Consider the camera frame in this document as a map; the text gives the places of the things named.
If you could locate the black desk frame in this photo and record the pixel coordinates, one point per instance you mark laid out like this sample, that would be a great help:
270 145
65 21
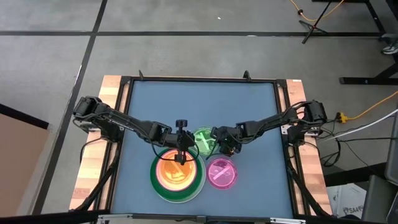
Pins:
367 81

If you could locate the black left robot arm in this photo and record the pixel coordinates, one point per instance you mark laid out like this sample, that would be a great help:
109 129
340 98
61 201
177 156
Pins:
124 123

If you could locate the dark green plastic plate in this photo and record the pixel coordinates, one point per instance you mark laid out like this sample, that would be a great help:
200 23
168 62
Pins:
153 180

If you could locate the person's shoe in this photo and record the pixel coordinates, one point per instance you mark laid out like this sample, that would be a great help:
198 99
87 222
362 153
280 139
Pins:
391 46

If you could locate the black table frame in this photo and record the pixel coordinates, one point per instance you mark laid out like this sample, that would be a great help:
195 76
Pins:
202 79

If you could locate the small translucent green plate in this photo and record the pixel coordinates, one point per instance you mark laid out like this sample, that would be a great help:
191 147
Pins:
203 144

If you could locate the silver mount bar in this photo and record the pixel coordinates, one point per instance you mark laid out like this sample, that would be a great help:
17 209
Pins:
124 216

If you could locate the cream plastic plate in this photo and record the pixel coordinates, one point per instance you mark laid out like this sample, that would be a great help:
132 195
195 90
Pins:
193 174

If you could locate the large green plate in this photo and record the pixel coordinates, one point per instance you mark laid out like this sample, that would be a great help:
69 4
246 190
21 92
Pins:
203 179

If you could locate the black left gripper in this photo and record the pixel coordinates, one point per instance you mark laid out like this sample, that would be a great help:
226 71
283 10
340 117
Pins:
180 141

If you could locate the small translucent pink plate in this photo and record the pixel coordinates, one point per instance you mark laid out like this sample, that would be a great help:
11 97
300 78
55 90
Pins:
222 174

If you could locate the grey chair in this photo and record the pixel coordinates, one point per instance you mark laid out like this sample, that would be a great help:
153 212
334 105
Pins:
379 199

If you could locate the dark grey panel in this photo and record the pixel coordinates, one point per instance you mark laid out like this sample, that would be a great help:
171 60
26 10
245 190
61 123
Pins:
392 149

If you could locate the black tripod stand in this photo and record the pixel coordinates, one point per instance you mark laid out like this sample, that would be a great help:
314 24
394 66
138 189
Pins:
314 26

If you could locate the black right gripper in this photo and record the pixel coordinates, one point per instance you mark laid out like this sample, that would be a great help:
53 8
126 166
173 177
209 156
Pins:
228 138

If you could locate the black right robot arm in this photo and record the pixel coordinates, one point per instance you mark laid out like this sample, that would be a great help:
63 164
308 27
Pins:
273 119

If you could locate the brown board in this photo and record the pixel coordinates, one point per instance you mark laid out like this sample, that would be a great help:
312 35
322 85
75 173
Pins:
18 161

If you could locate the blue table mat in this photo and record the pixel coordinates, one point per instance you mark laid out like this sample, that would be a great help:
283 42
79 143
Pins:
192 102

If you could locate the white cardboard box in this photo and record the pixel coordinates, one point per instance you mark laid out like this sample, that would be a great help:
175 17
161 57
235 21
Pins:
348 202

